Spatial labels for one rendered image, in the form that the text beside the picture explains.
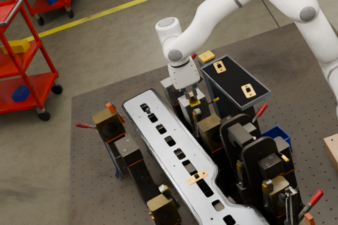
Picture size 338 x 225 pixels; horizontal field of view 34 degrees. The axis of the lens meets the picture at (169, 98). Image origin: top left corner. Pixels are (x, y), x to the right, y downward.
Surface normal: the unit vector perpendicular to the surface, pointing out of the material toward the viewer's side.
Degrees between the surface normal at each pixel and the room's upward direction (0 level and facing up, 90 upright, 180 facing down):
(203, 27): 74
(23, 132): 0
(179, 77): 89
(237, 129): 0
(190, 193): 0
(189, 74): 91
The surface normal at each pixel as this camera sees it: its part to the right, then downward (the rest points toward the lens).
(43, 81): -0.29, -0.76
